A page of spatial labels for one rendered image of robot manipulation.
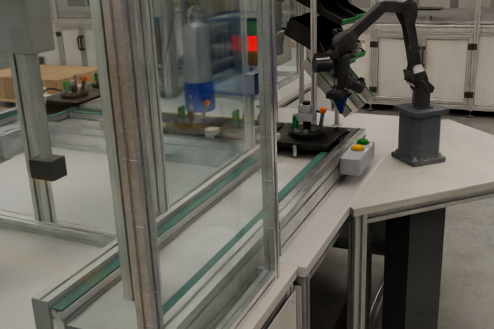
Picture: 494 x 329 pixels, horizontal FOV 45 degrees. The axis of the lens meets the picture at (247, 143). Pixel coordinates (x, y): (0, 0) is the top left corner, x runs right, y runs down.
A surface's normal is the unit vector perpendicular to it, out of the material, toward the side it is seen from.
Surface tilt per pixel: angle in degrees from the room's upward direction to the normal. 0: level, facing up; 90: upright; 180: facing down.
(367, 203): 0
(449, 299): 0
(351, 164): 90
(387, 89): 90
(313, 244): 0
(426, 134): 90
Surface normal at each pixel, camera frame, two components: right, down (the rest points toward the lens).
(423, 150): 0.35, 0.27
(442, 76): -0.42, 0.29
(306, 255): -0.04, -0.95
